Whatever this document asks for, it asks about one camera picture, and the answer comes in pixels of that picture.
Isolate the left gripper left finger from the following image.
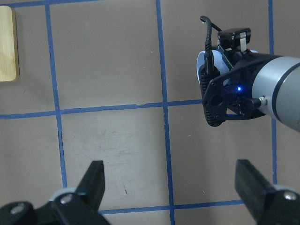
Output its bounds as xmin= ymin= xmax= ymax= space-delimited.
xmin=0 ymin=160 xmax=109 ymax=225

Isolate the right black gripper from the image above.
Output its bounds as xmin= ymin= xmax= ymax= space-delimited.
xmin=198 ymin=50 xmax=276 ymax=127

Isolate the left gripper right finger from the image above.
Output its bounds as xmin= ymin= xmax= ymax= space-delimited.
xmin=235 ymin=159 xmax=300 ymax=225

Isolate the light blue plastic cup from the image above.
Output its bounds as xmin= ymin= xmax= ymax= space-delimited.
xmin=196 ymin=49 xmax=261 ymax=93

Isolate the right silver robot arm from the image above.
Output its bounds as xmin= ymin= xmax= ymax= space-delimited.
xmin=196 ymin=50 xmax=300 ymax=131

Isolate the wooden cup stand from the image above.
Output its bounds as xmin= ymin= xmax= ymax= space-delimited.
xmin=0 ymin=6 xmax=19 ymax=82

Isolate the right wrist camera with cable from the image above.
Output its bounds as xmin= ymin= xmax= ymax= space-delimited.
xmin=200 ymin=15 xmax=252 ymax=78

